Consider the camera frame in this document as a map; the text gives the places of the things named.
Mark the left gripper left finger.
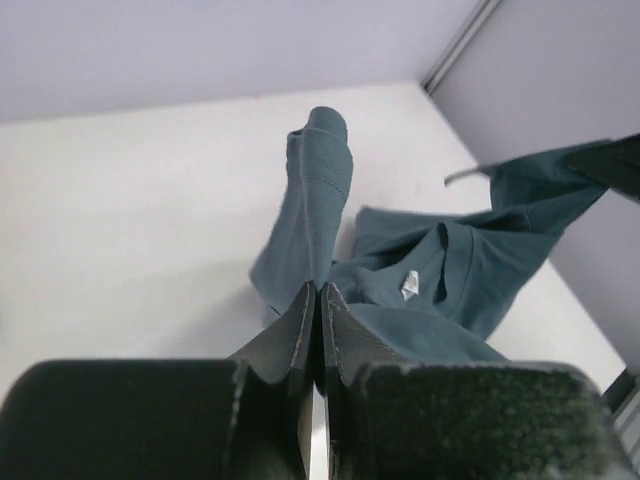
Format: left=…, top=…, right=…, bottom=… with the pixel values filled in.
left=1, top=283, right=316, bottom=479

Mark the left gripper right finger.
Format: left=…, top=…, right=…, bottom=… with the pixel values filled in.
left=319, top=284, right=639, bottom=479

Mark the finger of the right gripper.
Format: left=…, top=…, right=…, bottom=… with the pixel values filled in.
left=567, top=134, right=640, bottom=202

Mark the teal blue t-shirt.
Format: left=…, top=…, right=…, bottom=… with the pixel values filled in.
left=250, top=107, right=605, bottom=362

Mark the right aluminium frame post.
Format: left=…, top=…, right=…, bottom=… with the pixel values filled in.
left=421, top=0, right=503, bottom=95

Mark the horizontal aluminium rail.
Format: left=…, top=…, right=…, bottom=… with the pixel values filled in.
left=602, top=369, right=639, bottom=461

